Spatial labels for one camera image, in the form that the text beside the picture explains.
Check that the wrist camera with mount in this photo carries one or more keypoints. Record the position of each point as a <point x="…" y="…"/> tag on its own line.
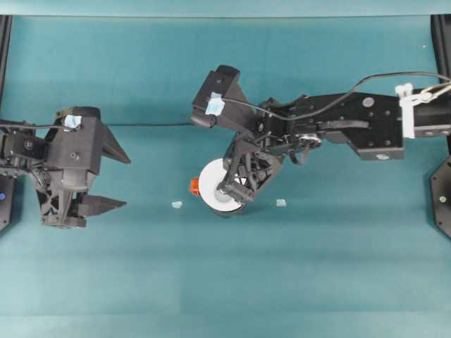
<point x="229" y="88"/>
<point x="75" y="151"/>

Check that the white paper cup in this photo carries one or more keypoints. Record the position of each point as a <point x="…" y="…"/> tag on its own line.
<point x="208" y="179"/>

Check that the small white paper scrap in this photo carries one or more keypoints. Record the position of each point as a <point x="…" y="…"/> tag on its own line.
<point x="176" y="204"/>
<point x="280" y="203"/>

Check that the black frame rail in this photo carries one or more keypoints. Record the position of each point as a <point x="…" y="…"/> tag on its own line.
<point x="442" y="45"/>
<point x="3" y="53"/>

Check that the blue-green backdrop sheet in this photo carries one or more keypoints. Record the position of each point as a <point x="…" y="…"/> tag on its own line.
<point x="225" y="7"/>

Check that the blue-green table cloth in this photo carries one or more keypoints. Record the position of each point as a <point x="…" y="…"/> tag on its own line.
<point x="225" y="281"/>

